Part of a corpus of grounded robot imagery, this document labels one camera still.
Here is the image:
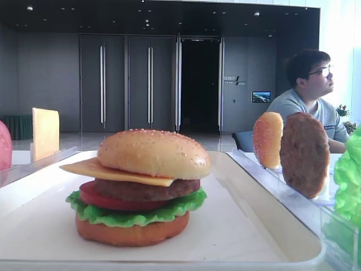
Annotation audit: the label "sesame top bun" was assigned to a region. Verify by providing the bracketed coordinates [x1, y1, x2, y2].
[97, 129, 211, 180]

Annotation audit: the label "meat patty on burger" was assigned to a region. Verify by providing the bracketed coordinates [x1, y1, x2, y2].
[95, 178, 200, 202]

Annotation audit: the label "cheese slice on burger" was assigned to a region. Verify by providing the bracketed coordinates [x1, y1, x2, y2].
[59, 158, 174, 187]

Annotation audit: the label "tomato slice on burger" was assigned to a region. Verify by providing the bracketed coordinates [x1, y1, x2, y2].
[80, 181, 170, 212]

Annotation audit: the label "lettuce on burger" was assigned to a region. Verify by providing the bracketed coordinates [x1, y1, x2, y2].
[65, 187, 207, 228]

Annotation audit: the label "meat patty on right rack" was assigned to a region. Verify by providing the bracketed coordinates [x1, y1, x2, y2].
[280, 112, 330, 199]

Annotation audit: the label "cheese slice on left rack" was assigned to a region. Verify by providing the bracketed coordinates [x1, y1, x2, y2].
[32, 107, 60, 161]

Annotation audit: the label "lettuce leaf on right rack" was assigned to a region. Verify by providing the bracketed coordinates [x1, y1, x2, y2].
[333, 128, 360, 227]

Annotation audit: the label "tomato slice on left rack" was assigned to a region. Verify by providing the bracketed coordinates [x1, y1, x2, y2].
[0, 121, 12, 171]

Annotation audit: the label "dark chair back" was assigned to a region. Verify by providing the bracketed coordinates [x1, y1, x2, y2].
[231, 131, 253, 152]

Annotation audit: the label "dark double doors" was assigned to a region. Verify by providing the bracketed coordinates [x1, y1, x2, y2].
[80, 34, 176, 133]

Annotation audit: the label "bun on right rack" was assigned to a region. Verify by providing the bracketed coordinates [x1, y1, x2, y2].
[252, 111, 283, 169]

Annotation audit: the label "bottom bun on burger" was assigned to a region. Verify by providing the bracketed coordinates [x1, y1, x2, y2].
[75, 211, 190, 247]

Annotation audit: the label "cream rectangular tray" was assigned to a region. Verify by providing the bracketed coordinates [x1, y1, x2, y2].
[1, 152, 326, 270]

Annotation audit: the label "seated man with glasses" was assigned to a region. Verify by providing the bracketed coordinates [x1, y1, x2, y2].
[267, 50, 349, 154]

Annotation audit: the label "green draped table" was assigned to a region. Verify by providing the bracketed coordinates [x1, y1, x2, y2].
[1, 115, 33, 141]

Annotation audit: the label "potted plant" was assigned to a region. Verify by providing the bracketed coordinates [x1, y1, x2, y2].
[336, 105, 356, 135]

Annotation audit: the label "small wall screen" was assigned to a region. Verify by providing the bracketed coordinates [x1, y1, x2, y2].
[252, 91, 271, 103]

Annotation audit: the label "clear right long rail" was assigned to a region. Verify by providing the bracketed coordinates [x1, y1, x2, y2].
[229, 149, 360, 270]

